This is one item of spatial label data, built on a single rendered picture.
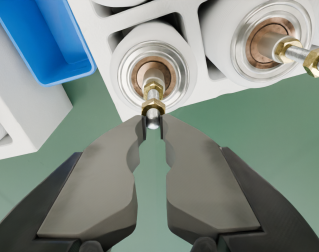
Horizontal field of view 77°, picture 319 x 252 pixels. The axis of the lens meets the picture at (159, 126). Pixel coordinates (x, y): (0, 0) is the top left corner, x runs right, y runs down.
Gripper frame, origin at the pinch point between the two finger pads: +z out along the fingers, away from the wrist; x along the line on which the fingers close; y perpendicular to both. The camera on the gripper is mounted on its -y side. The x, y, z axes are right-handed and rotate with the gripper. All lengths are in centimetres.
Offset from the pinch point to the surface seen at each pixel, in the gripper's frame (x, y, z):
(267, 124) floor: 29, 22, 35
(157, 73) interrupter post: 0.4, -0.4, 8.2
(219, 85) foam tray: 9.2, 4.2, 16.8
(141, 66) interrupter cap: -1.3, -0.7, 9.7
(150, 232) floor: -5, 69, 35
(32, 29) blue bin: -21.5, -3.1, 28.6
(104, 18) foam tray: -5.9, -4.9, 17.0
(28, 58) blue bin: -20.8, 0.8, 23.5
